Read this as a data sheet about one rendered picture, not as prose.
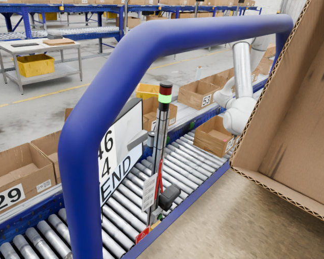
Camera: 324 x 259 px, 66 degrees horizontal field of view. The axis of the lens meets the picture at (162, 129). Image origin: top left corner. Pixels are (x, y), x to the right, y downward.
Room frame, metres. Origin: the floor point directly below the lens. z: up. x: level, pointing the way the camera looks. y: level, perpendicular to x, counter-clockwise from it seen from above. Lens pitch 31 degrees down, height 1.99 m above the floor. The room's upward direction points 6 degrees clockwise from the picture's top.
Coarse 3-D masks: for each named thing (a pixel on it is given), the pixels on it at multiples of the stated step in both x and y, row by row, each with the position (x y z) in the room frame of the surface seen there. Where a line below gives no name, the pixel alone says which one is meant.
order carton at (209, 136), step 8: (208, 120) 2.07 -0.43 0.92; (216, 120) 2.19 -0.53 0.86; (200, 128) 1.95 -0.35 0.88; (208, 128) 2.10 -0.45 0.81; (216, 128) 2.18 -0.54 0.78; (224, 128) 2.13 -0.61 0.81; (200, 136) 1.85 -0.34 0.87; (208, 136) 1.80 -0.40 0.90; (216, 136) 2.06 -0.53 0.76; (224, 136) 2.08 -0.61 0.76; (232, 136) 1.83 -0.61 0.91; (200, 144) 1.84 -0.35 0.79; (208, 144) 1.79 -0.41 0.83; (216, 144) 1.76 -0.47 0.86; (224, 144) 1.72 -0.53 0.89; (208, 152) 1.79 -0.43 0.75; (216, 152) 1.75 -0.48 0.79; (224, 152) 1.75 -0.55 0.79
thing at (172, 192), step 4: (172, 184) 0.97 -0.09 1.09; (168, 188) 0.94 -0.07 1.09; (172, 188) 0.94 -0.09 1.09; (176, 188) 0.94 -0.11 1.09; (180, 188) 0.95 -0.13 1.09; (164, 192) 0.91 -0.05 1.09; (168, 192) 0.91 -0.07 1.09; (172, 192) 0.91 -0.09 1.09; (176, 192) 0.92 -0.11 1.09; (180, 192) 0.94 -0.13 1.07; (160, 196) 0.89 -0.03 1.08; (164, 196) 0.89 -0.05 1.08; (168, 196) 0.88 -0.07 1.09; (172, 196) 0.89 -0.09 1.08; (176, 196) 0.91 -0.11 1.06; (160, 200) 0.88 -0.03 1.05; (164, 200) 0.87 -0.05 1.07; (168, 200) 0.87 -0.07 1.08; (172, 200) 0.89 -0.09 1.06; (164, 204) 0.87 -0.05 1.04; (168, 204) 0.86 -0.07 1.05; (172, 204) 0.91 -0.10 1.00; (168, 208) 0.89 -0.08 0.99
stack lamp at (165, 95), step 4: (160, 88) 0.88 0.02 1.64; (164, 88) 0.88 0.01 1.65; (168, 88) 0.88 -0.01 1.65; (160, 92) 0.88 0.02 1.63; (164, 92) 0.88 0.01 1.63; (168, 92) 0.88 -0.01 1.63; (160, 96) 0.88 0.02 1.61; (164, 96) 0.88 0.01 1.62; (168, 96) 0.88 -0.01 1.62; (160, 100) 0.88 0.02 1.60; (164, 100) 0.88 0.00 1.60; (168, 100) 0.88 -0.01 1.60
